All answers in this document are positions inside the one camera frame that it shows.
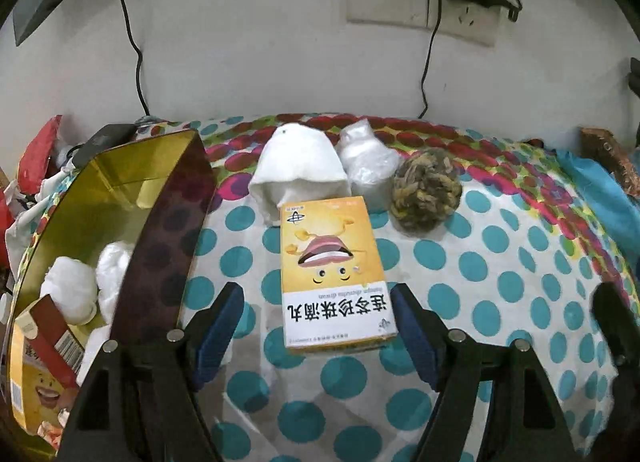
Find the brown patterned item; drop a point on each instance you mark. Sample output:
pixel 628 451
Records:
pixel 601 146

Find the white towel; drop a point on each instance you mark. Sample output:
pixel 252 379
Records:
pixel 297 164

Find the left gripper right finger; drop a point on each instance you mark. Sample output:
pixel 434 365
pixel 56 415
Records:
pixel 424 335

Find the red bag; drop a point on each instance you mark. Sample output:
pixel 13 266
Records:
pixel 34 163

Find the yellow medicine box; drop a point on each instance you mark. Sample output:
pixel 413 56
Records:
pixel 333 289

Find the brown yarn ball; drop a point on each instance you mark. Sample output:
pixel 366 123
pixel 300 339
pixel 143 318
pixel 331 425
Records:
pixel 426 191

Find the black wall hook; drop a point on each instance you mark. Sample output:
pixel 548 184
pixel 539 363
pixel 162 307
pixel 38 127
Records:
pixel 633 77

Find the blue cloth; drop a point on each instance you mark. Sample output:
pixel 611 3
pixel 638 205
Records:
pixel 618 214

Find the yellow box in tin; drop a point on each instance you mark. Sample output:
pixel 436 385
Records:
pixel 36 395

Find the grey white sock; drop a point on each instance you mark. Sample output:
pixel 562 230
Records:
pixel 111 268

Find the gold metal tin box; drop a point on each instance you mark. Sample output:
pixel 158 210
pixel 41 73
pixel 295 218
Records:
pixel 153 194

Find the clear plastic bundle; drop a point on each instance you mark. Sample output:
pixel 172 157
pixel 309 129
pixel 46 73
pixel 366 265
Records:
pixel 370 165

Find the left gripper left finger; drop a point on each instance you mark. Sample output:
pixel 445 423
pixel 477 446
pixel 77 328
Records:
pixel 210 332

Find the black set-top box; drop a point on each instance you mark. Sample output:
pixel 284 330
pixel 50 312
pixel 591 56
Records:
pixel 109 136

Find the white wall socket plate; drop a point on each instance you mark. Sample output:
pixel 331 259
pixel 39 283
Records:
pixel 466 21

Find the red medicine box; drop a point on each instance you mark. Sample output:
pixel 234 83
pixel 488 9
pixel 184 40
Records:
pixel 46 330

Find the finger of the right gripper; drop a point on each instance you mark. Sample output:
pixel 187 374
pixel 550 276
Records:
pixel 617 325

